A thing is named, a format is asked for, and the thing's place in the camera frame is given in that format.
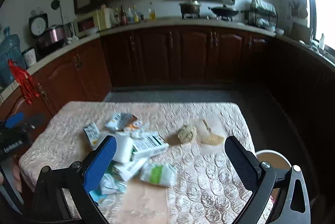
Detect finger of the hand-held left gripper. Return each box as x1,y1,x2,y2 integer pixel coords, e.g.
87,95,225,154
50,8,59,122
4,111,26,129
26,113,45,125

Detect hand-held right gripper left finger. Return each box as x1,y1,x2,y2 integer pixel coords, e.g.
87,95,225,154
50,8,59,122
30,135,117,224

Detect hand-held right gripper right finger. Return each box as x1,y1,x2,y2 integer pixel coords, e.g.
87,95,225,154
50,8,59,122
224,136,312,224

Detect white foam block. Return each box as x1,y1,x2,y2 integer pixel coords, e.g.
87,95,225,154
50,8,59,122
111,132,137,163

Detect white round bin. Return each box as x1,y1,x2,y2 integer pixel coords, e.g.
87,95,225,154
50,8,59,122
254,149,293,175

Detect green and white carton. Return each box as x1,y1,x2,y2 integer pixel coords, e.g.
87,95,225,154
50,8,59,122
130,134,170,162

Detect person's left hand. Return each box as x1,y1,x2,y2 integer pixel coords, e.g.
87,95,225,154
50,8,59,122
12,158,24,193

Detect crumpled light blue wrapper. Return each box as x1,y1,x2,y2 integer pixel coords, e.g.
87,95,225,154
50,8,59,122
99,173,128,196

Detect flat white printed box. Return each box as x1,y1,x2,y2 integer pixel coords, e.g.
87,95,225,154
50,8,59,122
112,157,148,182

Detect small white printed sachet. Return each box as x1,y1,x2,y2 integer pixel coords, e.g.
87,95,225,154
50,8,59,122
82,121,101,150

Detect light blue flat packet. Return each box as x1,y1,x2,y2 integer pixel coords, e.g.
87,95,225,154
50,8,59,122
90,189,106,205

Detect pink quilted table cover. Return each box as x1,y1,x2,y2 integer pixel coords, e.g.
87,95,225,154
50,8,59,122
18,101,275,224

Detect red tassel ornament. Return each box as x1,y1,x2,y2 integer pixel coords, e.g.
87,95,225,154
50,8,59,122
8,59,40,106

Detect crumpled white blue wrapper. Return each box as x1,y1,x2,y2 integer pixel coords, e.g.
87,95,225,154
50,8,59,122
105,113,138,132

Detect white orange crumpled wrapper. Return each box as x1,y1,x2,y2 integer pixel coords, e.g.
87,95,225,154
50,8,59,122
123,120,150,139

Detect green and white tissue packet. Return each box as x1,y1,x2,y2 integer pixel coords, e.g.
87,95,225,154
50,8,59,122
139,161,177,188

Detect crumpled brownish paper ball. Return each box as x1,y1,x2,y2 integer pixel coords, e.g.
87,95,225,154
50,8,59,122
177,125,197,142

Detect white patterned cup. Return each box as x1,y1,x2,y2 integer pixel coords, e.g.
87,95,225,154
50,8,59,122
22,48,37,68

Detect blue water jug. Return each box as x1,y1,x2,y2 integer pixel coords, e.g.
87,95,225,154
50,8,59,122
0,27,27,89

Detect steel rice cooker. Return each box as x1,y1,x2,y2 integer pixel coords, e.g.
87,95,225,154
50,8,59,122
35,26,69,58

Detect round dial kitchen scale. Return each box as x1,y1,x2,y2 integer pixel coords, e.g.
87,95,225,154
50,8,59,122
29,13,49,38

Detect white microwave oven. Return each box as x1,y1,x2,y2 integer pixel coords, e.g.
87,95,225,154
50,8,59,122
73,15,100,38

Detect black hanging ladle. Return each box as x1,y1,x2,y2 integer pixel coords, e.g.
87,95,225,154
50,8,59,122
51,0,62,26

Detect dark wooden base cabinets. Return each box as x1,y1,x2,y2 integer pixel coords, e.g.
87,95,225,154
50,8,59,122
0,25,335,216

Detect dark sauce bottle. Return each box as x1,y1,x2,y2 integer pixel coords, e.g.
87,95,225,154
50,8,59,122
120,6,128,25

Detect black wok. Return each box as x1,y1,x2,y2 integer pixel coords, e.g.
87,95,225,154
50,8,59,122
208,4,240,21

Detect metal dish rack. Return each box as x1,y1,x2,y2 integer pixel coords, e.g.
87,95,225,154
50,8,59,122
244,0,278,27

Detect beige kitchen countertop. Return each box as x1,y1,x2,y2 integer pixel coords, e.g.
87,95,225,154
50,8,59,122
0,16,335,107

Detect clear cooking oil bottle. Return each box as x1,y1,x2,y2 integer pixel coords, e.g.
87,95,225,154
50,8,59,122
148,2,157,21

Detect lidded cooking pot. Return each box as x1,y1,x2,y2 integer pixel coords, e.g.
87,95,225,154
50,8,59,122
179,0,202,19

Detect bright window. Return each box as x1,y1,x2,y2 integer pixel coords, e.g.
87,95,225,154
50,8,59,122
302,0,335,57

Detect wall utensil holder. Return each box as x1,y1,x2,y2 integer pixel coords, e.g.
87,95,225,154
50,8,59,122
289,0,308,19

